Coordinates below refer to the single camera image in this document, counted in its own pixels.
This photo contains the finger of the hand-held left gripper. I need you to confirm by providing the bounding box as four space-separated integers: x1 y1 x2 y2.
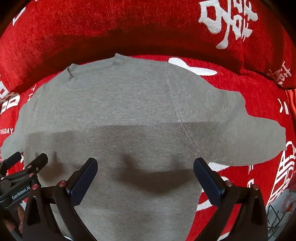
0 151 22 173
25 153 49 178

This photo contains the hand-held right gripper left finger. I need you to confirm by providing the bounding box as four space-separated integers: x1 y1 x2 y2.
23 158 99 241

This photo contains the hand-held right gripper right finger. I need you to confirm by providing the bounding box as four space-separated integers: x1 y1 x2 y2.
193 158 269 241

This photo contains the grey sweater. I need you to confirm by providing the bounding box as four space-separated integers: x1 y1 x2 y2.
0 53 287 241

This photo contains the person's left hand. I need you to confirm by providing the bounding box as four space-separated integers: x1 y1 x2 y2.
2 205 25 235

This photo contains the red printed sofa cover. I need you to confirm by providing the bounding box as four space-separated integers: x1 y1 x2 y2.
0 54 296 241

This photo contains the red printed back cushion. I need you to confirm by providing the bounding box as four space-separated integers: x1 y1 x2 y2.
0 0 296 93

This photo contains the white wire rack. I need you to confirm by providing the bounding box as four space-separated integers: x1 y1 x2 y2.
265 191 296 240

